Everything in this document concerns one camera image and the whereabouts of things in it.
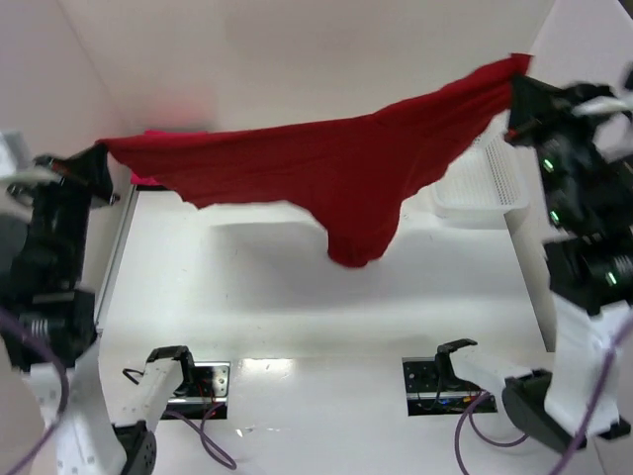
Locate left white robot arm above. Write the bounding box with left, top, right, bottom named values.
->
left=1, top=143, right=194, bottom=474

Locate white plastic basket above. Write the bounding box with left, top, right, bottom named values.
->
left=430, top=130, right=529, bottom=229

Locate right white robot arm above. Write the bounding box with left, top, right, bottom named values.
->
left=435, top=76, right=632, bottom=453

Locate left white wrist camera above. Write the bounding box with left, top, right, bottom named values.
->
left=0, top=131, right=58, bottom=185

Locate folded pink t-shirt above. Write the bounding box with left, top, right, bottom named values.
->
left=131, top=130, right=206, bottom=191

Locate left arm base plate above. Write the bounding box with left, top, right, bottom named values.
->
left=162, top=361, right=230, bottom=421

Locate dark red t-shirt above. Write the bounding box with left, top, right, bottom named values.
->
left=105, top=53, right=531, bottom=268

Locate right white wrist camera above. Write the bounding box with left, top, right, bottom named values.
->
left=573, top=69, right=632, bottom=117

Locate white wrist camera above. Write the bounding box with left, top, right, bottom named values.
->
left=0, top=131, right=58, bottom=185
left=573, top=69, right=632, bottom=117

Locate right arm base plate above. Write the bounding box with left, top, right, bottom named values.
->
left=403, top=357, right=482, bottom=417

